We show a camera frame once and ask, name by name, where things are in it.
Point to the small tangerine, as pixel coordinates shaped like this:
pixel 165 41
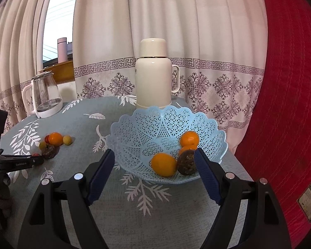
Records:
pixel 184 150
pixel 189 138

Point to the wooden windowsill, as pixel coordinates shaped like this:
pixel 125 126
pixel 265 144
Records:
pixel 62 71

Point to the longan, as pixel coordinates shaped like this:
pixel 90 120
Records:
pixel 67 140
pixel 42 145

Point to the gold fabric label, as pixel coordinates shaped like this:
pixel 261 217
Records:
pixel 309 202

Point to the light blue plastic lattice basket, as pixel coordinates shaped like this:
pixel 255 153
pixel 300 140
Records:
pixel 145 134

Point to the small red cherry tomato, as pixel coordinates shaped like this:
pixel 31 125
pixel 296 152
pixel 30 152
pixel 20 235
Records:
pixel 46 138

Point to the pink patterned curtain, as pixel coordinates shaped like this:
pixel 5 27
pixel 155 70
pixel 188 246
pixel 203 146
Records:
pixel 197 31
pixel 15 44

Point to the dark brown round fruit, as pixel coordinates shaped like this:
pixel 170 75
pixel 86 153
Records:
pixel 50 151
pixel 186 163

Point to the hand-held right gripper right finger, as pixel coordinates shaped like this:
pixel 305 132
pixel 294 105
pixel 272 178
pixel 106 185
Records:
pixel 208 177

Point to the red quilted blanket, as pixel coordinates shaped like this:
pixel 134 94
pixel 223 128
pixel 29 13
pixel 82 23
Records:
pixel 287 83

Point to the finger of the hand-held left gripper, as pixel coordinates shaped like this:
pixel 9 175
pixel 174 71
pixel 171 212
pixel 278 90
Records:
pixel 37 160

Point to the pink bottle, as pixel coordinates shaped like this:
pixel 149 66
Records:
pixel 61 49

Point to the orange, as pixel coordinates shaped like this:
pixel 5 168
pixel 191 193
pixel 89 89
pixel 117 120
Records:
pixel 163 164
pixel 55 138

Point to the cream thermos flask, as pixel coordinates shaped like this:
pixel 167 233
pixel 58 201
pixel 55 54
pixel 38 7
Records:
pixel 151 83

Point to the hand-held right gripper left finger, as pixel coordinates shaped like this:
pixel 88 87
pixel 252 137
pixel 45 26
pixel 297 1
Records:
pixel 101 177

